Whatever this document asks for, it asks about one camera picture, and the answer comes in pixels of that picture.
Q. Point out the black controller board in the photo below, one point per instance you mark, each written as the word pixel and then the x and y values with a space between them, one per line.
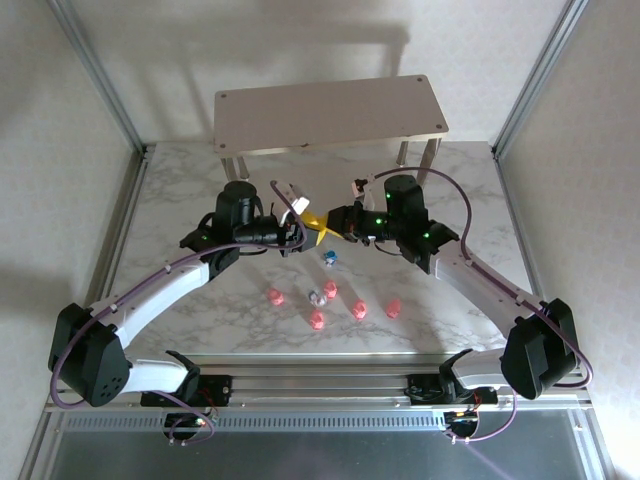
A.
pixel 465 419
pixel 192 421

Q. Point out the grey metal plate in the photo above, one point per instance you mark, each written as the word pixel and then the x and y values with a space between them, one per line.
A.
pixel 320 455

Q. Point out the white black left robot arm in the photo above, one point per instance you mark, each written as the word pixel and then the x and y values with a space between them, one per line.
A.
pixel 165 292

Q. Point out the aluminium frame post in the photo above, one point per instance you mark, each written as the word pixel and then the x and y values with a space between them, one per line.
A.
pixel 98 75
pixel 541 75

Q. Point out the blue penguin toy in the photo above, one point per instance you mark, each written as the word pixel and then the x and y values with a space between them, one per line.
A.
pixel 330 258

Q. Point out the white penguin toy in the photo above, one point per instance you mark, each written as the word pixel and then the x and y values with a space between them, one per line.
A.
pixel 316 298

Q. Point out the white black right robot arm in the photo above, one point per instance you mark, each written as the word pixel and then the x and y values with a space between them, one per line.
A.
pixel 480 285

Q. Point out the two-tier wooden shelf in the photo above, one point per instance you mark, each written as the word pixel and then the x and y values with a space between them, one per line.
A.
pixel 325 115

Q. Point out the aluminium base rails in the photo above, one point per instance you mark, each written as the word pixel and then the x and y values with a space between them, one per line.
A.
pixel 320 387

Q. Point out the aluminium side rail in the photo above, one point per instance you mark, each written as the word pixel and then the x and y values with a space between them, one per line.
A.
pixel 116 250
pixel 520 200

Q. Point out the pink pig toy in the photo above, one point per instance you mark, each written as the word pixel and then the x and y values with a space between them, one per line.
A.
pixel 359 309
pixel 276 297
pixel 330 289
pixel 317 320
pixel 393 308

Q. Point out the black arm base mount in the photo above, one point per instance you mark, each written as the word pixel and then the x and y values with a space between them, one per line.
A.
pixel 217 387
pixel 425 387

